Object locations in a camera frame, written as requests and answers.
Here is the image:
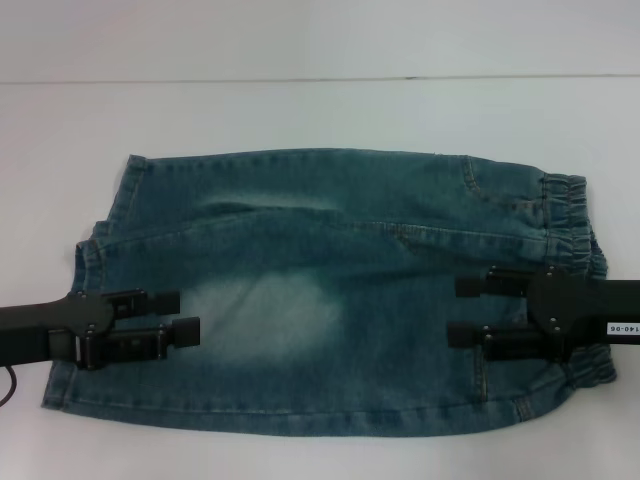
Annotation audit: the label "black cable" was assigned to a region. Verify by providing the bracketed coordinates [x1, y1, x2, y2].
[0, 366, 19, 407]

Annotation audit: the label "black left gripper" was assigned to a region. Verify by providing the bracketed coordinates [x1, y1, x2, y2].
[0, 288, 202, 372]

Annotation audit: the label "blue denim shorts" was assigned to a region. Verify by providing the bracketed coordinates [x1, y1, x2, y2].
[40, 147, 619, 437]

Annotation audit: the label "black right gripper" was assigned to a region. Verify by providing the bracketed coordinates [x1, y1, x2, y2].
[448, 267, 640, 364]

